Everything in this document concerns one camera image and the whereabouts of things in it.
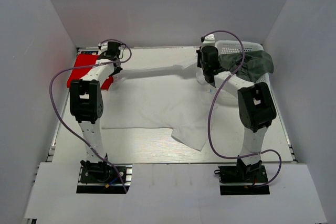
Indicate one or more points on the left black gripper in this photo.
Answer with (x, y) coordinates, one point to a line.
(116, 71)

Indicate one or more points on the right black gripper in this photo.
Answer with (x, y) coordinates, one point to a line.
(200, 52)

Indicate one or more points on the white t shirt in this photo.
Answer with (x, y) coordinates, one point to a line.
(176, 98)

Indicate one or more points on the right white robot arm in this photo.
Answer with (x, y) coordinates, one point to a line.
(255, 106)

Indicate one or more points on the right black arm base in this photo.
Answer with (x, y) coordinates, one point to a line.
(232, 181)

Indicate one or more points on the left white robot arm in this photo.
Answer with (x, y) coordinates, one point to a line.
(86, 105)

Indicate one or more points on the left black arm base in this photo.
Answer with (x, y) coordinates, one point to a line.
(101, 178)

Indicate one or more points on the white plastic basket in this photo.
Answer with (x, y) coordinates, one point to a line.
(230, 47)

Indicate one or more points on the blue label sticker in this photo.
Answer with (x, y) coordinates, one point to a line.
(89, 52)

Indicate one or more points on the folded red t shirt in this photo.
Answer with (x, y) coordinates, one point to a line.
(85, 60)

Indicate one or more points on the grey t shirt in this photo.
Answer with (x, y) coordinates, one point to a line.
(255, 65)

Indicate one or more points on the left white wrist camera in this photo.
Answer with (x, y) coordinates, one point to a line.
(103, 47)

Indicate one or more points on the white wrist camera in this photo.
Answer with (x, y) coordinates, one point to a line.
(208, 40)
(103, 47)

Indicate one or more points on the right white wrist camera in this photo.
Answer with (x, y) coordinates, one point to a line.
(208, 40)

